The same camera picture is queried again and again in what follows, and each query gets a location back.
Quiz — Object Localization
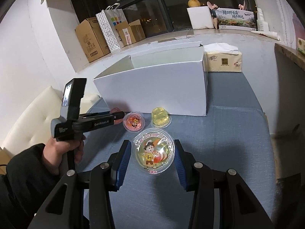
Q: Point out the pink jelly cup with lid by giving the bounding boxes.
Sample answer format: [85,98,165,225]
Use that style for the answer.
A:
[123,112,145,132]

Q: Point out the clear yellow jelly cup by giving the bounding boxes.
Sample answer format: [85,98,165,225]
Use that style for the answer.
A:
[152,107,171,128]

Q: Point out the black sleeve forearm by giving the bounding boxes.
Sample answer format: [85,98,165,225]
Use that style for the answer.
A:
[1,142,72,228]

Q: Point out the person's left hand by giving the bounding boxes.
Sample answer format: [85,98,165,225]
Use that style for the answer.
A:
[42,135,86,175]

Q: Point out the cream leather sofa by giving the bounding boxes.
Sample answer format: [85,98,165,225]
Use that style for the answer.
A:
[0,85,101,153]

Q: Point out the pink jelly cup left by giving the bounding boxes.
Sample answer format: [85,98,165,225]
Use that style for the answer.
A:
[110,107,125,125]

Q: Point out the large cardboard box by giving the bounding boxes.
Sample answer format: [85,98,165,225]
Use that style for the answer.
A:
[75,17,110,63]

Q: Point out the white storage box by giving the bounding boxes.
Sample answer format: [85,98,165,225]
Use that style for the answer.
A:
[93,42,207,116]

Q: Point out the small open cardboard box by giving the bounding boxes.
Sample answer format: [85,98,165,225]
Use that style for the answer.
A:
[115,20,146,47]

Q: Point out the tissue pack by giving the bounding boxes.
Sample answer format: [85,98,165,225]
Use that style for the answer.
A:
[204,43,242,72]

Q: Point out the white patterned paper bag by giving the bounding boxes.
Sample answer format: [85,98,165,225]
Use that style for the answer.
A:
[96,3,127,52]

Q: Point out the white foam box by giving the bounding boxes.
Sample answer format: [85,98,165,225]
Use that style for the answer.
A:
[187,6,214,30]

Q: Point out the printed landscape carton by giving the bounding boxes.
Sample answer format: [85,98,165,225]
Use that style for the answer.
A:
[216,8,256,31]

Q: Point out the wooden side shelf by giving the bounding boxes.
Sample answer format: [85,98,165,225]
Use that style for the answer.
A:
[274,43,305,71]

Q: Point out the white plastic bottle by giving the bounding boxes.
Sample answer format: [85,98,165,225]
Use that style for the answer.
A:
[257,8,269,31]

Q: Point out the yellow pomelo fruit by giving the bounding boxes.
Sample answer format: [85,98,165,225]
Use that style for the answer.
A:
[188,0,201,7]

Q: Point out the cream green small box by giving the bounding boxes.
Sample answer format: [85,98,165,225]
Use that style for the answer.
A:
[297,38,305,55]

